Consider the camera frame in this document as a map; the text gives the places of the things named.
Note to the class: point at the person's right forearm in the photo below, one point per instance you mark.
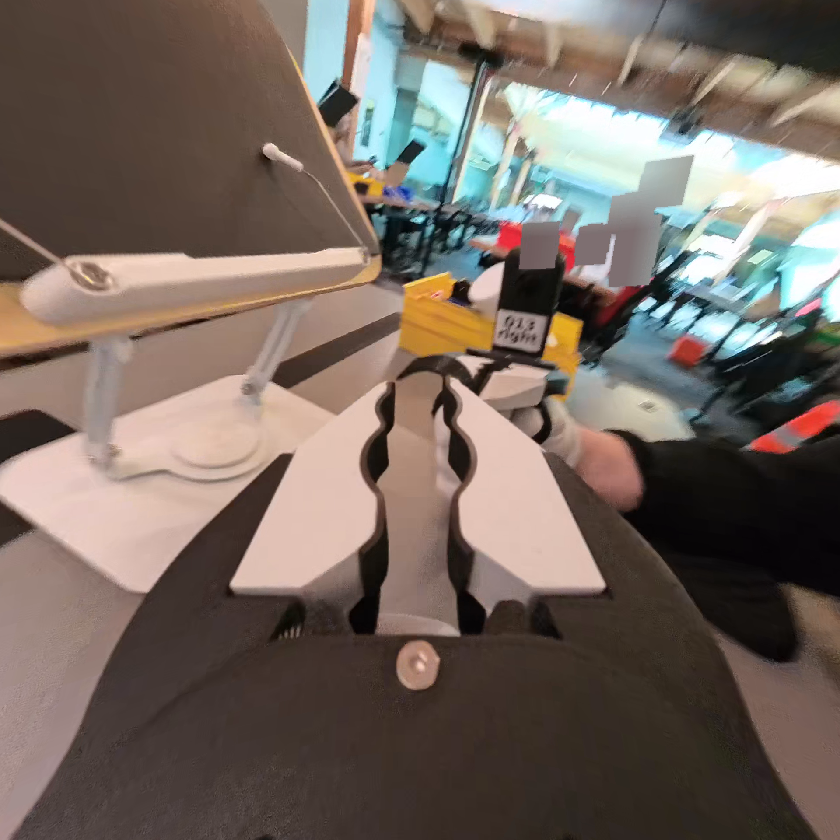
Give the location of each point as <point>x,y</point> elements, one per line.
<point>722,499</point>

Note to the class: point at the person's right hand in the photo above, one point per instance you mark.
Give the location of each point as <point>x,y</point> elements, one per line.
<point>564,439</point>

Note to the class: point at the yellow plastic bin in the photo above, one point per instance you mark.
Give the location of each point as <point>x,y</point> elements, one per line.
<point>446,328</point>

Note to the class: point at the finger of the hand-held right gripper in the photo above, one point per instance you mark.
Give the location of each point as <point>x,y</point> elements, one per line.
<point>522,387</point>

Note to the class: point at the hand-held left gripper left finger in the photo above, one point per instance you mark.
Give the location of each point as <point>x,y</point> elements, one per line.
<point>315,518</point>

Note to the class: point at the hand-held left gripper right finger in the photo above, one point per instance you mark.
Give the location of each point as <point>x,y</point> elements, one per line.
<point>525,518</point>

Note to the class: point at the white adjustable stand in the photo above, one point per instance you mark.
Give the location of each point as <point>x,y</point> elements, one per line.
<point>197,282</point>

